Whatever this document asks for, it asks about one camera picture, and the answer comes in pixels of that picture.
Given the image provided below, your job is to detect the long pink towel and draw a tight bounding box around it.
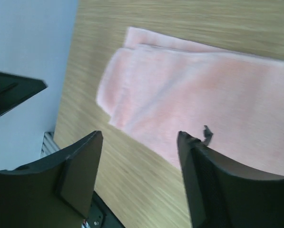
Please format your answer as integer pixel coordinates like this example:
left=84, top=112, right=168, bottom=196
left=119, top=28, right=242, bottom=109
left=96, top=27, right=284, bottom=175

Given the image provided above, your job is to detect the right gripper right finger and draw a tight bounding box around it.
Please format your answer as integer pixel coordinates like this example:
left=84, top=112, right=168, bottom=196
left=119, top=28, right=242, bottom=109
left=177, top=127, right=284, bottom=228

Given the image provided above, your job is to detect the aluminium front rail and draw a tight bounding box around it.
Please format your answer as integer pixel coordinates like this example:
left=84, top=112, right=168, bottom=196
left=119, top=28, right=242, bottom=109
left=40, top=132, right=60, bottom=158

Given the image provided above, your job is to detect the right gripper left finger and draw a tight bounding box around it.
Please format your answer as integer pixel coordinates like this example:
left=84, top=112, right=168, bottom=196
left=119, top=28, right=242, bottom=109
left=0, top=131, right=103, bottom=228

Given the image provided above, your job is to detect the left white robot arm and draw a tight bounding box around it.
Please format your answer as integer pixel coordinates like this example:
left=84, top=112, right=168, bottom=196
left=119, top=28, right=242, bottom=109
left=0, top=72, right=47, bottom=116

